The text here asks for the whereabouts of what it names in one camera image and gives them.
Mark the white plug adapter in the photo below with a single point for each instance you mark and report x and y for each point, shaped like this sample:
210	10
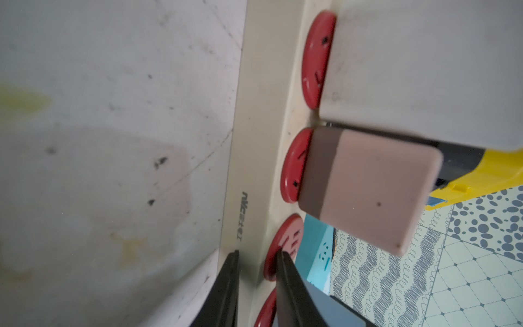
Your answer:
440	70

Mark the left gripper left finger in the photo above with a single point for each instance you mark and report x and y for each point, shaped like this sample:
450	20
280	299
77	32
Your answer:
221	306

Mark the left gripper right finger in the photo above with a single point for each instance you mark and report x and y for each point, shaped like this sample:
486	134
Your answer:
298	303

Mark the yellow black toolbox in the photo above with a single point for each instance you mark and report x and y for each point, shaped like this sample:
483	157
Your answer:
469	172

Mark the light blue triangular socket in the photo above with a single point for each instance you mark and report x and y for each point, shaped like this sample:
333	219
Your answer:
314	259

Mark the white long power strip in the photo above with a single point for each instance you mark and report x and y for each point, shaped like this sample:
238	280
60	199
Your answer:
270	111

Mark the pink brown plug adapter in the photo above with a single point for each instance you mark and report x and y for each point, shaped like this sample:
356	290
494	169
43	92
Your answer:
371	187

